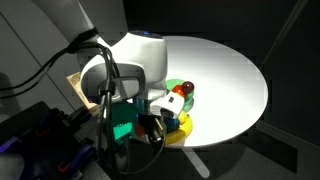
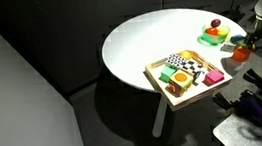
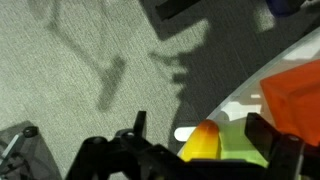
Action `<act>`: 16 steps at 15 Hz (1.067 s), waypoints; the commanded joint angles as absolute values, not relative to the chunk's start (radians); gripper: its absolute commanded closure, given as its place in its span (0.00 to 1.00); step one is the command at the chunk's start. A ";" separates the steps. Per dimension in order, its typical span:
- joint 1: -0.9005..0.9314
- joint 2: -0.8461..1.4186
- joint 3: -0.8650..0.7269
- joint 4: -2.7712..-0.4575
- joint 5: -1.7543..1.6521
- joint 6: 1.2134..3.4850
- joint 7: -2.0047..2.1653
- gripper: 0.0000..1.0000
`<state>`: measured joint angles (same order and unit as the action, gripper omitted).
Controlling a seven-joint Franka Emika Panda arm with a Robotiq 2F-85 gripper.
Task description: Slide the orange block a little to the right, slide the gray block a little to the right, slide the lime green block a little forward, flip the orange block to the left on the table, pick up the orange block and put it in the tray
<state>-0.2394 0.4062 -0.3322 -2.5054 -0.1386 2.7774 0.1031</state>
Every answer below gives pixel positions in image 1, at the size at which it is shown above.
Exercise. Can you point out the metal breadboard plate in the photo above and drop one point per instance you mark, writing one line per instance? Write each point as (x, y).
(50, 160)

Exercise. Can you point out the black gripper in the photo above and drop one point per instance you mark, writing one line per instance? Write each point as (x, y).
(148, 121)

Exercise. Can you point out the yellow toy lemon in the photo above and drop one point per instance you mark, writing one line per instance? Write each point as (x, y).
(183, 117)

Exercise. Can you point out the red toy tomato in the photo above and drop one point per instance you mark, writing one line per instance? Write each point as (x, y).
(178, 90)

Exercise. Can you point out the dark purple toy plum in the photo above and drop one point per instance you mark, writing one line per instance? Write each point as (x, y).
(188, 87)

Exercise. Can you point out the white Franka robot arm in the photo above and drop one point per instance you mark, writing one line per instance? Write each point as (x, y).
(140, 60)

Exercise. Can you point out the wooden tray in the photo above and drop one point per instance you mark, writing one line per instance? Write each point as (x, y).
(78, 91)

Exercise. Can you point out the blue toy block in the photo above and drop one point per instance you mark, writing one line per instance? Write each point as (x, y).
(172, 124)

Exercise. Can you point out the orange toy block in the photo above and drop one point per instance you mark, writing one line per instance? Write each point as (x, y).
(140, 129)

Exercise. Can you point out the green translucent bowl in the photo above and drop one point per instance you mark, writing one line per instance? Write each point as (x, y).
(190, 101)

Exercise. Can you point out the white table leg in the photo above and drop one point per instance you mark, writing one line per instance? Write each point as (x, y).
(197, 162)

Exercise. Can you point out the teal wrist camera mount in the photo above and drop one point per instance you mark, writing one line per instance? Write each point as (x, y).
(121, 128)

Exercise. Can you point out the yellow toy banana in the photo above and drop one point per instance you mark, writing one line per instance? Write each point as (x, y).
(181, 133)

